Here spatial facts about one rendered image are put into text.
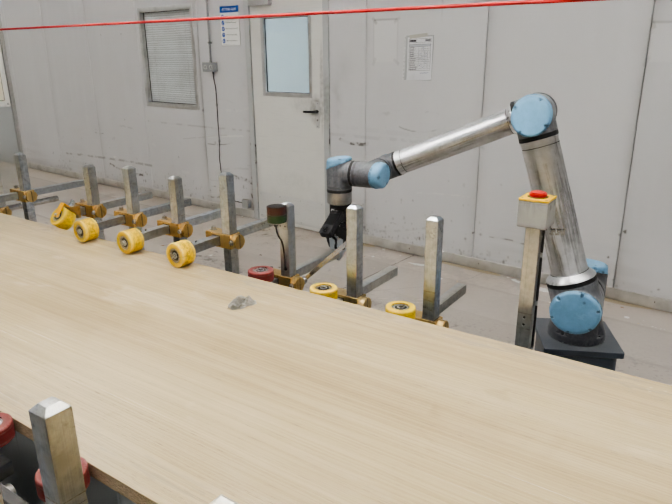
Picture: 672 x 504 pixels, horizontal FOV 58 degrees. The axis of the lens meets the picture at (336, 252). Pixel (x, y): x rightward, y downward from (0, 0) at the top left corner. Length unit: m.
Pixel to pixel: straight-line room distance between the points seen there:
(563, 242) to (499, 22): 2.63
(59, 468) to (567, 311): 1.53
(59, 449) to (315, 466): 0.42
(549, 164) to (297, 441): 1.16
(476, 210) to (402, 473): 3.62
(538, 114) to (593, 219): 2.42
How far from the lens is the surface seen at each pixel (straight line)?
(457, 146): 2.11
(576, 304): 1.97
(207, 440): 1.14
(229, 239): 2.05
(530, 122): 1.88
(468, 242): 4.63
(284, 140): 5.56
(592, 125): 4.16
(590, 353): 2.20
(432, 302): 1.67
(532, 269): 1.53
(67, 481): 0.85
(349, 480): 1.03
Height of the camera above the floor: 1.55
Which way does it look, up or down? 18 degrees down
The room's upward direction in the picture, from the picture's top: straight up
